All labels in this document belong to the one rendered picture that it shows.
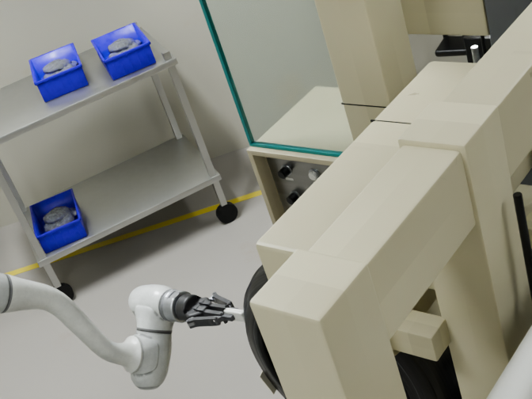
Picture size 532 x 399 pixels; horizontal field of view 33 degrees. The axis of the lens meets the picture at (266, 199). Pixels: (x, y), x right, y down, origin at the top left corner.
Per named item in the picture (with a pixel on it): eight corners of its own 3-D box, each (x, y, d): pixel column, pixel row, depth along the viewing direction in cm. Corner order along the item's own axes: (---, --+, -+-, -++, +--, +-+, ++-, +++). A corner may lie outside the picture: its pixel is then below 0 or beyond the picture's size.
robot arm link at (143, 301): (187, 287, 260) (182, 333, 259) (153, 283, 270) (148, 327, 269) (157, 285, 252) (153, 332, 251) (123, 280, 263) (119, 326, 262)
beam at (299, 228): (441, 123, 190) (427, 58, 183) (560, 133, 174) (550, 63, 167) (275, 312, 155) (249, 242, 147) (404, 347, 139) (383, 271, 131)
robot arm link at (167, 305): (174, 282, 256) (188, 283, 252) (188, 306, 260) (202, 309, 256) (153, 302, 251) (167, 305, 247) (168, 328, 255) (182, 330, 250)
